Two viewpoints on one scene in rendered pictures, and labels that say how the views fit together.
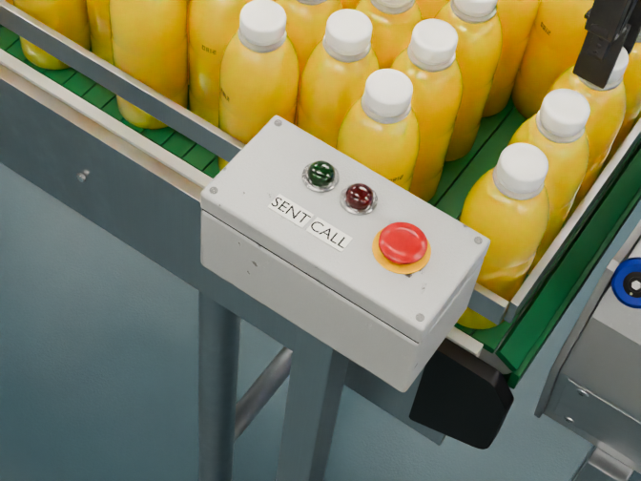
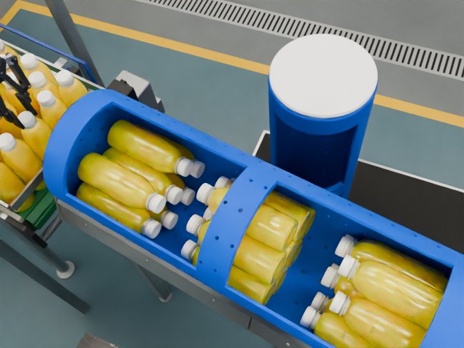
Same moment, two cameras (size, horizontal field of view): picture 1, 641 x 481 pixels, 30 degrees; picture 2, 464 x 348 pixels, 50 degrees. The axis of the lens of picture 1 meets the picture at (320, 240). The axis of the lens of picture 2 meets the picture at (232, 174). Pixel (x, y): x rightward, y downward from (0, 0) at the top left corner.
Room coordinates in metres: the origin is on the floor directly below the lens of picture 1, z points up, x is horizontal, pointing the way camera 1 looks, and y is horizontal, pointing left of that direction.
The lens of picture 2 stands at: (0.06, -0.85, 2.05)
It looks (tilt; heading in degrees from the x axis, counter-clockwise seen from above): 61 degrees down; 13
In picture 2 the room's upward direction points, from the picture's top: 10 degrees counter-clockwise
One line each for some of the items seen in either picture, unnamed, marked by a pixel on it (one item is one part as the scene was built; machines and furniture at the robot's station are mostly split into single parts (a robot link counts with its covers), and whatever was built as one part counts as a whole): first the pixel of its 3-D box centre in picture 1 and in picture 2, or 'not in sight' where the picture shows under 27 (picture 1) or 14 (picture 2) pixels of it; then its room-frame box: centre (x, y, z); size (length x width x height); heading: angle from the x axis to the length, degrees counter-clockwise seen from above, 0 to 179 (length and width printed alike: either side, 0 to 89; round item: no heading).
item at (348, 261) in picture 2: not in sight; (346, 266); (0.37, -0.97, 1.16); 0.04 x 0.02 x 0.04; 153
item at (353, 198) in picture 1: (359, 196); not in sight; (0.55, -0.02, 1.11); 0.02 x 0.02 x 0.01
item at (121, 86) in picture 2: not in sight; (120, 103); (0.89, -0.38, 0.95); 0.10 x 0.07 x 0.10; 153
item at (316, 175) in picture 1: (320, 173); not in sight; (0.56, 0.01, 1.11); 0.02 x 0.02 x 0.01
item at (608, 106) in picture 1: (572, 136); (43, 141); (0.73, -0.22, 0.99); 0.07 x 0.07 x 0.19
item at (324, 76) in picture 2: not in sight; (322, 74); (0.93, -0.94, 1.03); 0.28 x 0.28 x 0.01
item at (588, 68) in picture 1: (600, 50); (13, 118); (0.71, -0.20, 1.13); 0.03 x 0.01 x 0.07; 63
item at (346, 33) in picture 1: (348, 33); not in sight; (0.72, 0.00, 1.09); 0.04 x 0.04 x 0.02
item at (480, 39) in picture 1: (456, 73); (9, 123); (0.79, -0.10, 0.99); 0.07 x 0.07 x 0.19
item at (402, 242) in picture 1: (403, 244); not in sight; (0.51, -0.06, 1.11); 0.04 x 0.04 x 0.01
